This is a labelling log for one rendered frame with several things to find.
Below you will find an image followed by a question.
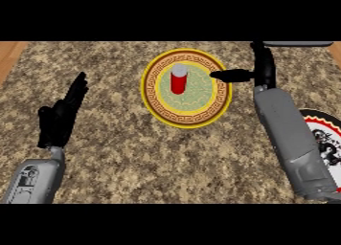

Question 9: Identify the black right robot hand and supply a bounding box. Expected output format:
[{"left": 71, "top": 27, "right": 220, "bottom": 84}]
[{"left": 209, "top": 40, "right": 277, "bottom": 90}]

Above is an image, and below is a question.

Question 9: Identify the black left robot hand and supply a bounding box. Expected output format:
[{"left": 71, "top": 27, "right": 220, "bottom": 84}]
[{"left": 37, "top": 71, "right": 90, "bottom": 149}]

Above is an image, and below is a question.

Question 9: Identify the red can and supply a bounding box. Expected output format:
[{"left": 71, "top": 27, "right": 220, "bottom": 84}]
[{"left": 168, "top": 62, "right": 189, "bottom": 96}]

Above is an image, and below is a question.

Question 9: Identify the yellow patterned plate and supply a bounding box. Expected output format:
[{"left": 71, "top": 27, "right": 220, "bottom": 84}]
[{"left": 140, "top": 48, "right": 234, "bottom": 129}]

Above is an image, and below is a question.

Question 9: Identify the white dragon plate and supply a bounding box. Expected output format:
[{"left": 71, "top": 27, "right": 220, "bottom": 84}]
[{"left": 296, "top": 108, "right": 341, "bottom": 197}]

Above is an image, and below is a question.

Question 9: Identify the grey flat appliance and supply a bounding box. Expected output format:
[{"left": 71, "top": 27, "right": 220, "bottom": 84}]
[{"left": 261, "top": 40, "right": 336, "bottom": 48}]

